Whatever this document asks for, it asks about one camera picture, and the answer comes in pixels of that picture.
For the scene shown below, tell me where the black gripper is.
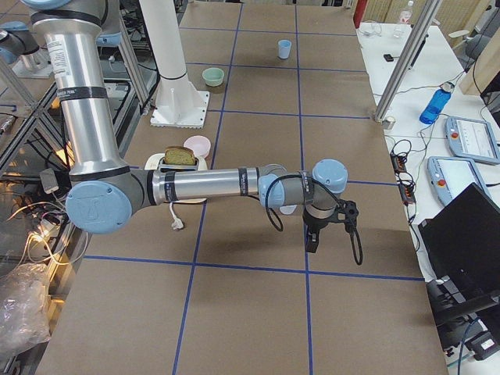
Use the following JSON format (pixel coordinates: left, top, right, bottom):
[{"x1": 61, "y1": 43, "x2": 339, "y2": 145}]
[{"x1": 302, "y1": 199, "x2": 358, "y2": 252}]

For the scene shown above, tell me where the light blue cup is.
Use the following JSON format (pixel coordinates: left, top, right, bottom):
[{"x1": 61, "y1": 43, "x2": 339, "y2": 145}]
[
  {"x1": 279, "y1": 205, "x2": 297, "y2": 215},
  {"x1": 277, "y1": 39, "x2": 292, "y2": 59}
]

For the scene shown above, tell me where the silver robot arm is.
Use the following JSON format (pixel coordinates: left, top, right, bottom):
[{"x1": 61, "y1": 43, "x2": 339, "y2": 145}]
[
  {"x1": 1, "y1": 21, "x2": 47, "y2": 70},
  {"x1": 28, "y1": 1, "x2": 363, "y2": 263}
]

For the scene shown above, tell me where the pink bowl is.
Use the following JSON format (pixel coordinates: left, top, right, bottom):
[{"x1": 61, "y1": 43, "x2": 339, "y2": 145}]
[{"x1": 184, "y1": 135, "x2": 212, "y2": 159}]

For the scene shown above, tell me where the black laptop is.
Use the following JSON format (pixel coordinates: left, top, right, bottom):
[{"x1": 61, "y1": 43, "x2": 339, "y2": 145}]
[{"x1": 419, "y1": 184, "x2": 499, "y2": 290}]

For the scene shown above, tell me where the teach pendant lower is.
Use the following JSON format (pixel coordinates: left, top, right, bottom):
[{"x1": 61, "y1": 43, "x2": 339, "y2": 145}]
[{"x1": 427, "y1": 156, "x2": 491, "y2": 205}]

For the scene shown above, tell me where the teach pendant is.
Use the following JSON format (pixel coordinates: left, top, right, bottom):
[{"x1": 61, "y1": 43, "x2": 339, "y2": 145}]
[
  {"x1": 427, "y1": 156, "x2": 491, "y2": 205},
  {"x1": 445, "y1": 116, "x2": 499, "y2": 165}
]

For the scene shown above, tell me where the bread slice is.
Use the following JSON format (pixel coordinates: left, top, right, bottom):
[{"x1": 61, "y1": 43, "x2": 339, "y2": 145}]
[{"x1": 163, "y1": 146, "x2": 196, "y2": 166}]

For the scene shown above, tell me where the cream toaster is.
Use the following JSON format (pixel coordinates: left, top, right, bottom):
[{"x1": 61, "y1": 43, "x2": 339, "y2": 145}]
[{"x1": 145, "y1": 153, "x2": 208, "y2": 205}]

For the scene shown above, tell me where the blue water bottle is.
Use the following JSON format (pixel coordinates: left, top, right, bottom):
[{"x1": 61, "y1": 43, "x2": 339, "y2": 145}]
[{"x1": 419, "y1": 81, "x2": 455, "y2": 125}]

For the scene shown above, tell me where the teach pendant upper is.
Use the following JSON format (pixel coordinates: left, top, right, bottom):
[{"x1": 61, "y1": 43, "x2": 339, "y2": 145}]
[{"x1": 445, "y1": 116, "x2": 499, "y2": 165}]

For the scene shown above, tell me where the green bowl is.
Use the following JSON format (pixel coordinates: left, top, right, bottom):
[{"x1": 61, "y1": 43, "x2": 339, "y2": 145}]
[{"x1": 202, "y1": 67, "x2": 225, "y2": 88}]

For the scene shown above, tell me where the clear plastic bottle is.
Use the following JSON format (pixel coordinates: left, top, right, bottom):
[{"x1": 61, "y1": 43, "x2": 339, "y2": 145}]
[{"x1": 397, "y1": 0, "x2": 414, "y2": 25}]

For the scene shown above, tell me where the crumpled plastic bag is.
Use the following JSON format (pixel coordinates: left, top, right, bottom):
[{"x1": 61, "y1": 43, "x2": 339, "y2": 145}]
[{"x1": 1, "y1": 263, "x2": 51, "y2": 359}]

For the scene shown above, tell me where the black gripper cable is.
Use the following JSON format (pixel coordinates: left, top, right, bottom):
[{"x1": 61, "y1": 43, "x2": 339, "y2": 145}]
[{"x1": 261, "y1": 175, "x2": 364, "y2": 266}]

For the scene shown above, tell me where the white toaster plug cable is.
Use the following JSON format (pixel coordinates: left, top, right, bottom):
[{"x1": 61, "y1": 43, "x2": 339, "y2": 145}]
[{"x1": 168, "y1": 201, "x2": 184, "y2": 232}]

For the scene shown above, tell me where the white pedestal column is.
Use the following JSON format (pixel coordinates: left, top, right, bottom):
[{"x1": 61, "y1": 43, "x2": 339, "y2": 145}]
[{"x1": 140, "y1": 0, "x2": 210, "y2": 128}]

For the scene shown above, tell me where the aluminium frame post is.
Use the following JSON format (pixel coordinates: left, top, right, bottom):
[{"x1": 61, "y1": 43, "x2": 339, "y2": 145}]
[{"x1": 373, "y1": 0, "x2": 442, "y2": 130}]

